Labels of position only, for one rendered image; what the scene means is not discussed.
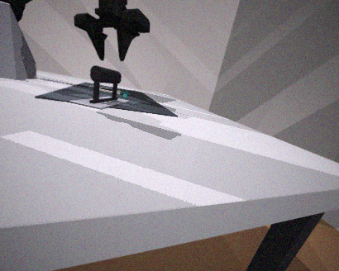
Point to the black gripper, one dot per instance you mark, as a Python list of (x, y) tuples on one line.
[(128, 23)]

